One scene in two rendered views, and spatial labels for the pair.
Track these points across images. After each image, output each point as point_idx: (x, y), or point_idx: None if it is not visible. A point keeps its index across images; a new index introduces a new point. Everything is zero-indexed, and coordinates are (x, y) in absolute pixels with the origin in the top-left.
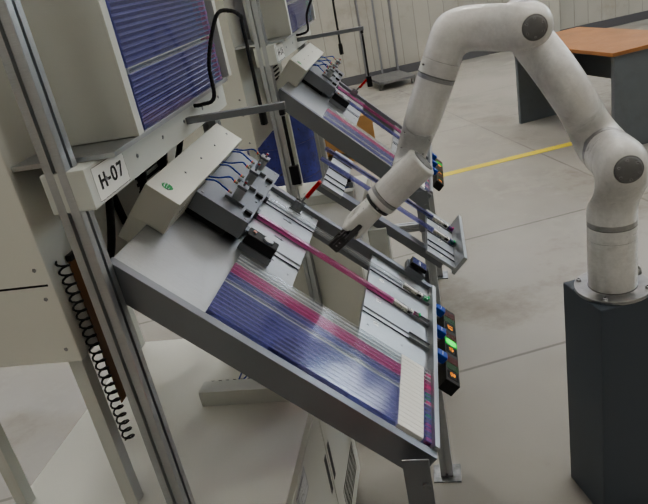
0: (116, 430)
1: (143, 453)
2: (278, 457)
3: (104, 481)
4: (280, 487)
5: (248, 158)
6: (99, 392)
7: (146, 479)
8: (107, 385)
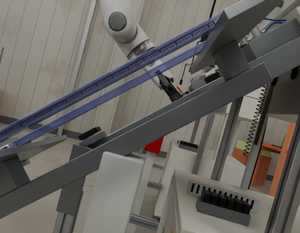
0: (251, 152)
1: (262, 201)
2: (184, 177)
3: (268, 198)
4: (178, 171)
5: (267, 27)
6: (256, 132)
7: (246, 192)
8: (251, 126)
